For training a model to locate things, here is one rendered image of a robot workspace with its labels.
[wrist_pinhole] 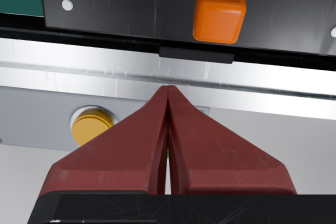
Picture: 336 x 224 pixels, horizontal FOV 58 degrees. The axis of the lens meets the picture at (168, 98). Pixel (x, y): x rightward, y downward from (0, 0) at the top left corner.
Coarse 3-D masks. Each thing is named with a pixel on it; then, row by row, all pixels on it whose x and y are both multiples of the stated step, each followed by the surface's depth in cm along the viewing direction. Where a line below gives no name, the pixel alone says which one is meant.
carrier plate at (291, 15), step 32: (64, 0) 22; (96, 0) 22; (128, 0) 22; (160, 0) 22; (192, 0) 22; (256, 0) 22; (288, 0) 22; (320, 0) 21; (96, 32) 24; (128, 32) 23; (160, 32) 23; (192, 32) 23; (256, 32) 23; (288, 32) 23; (320, 32) 22
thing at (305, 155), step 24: (0, 144) 44; (264, 144) 41; (288, 144) 41; (312, 144) 41; (0, 168) 46; (24, 168) 46; (48, 168) 45; (168, 168) 44; (288, 168) 43; (312, 168) 42; (0, 192) 48; (24, 192) 48; (168, 192) 46; (312, 192) 45; (0, 216) 51; (24, 216) 51
